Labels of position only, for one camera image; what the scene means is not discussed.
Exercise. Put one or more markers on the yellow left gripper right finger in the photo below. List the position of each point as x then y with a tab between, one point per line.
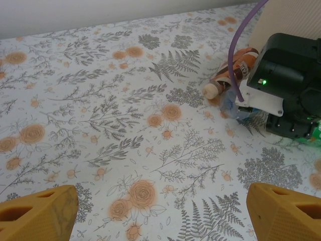
286	216

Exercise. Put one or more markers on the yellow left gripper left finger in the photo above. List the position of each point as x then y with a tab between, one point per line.
37	216

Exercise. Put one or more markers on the pink plastic waste basket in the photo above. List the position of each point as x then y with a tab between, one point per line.
288	17

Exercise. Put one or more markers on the brown label plastic bottle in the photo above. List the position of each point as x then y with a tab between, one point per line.
222	74

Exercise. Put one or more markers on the clear bottle colourful label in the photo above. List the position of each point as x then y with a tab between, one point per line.
229	105

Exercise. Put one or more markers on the green bottle yellow cap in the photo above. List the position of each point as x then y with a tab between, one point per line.
318	131

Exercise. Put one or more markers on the floral table cloth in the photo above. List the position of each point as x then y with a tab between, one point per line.
100	100

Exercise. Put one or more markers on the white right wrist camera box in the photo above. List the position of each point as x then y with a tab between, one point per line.
263	100

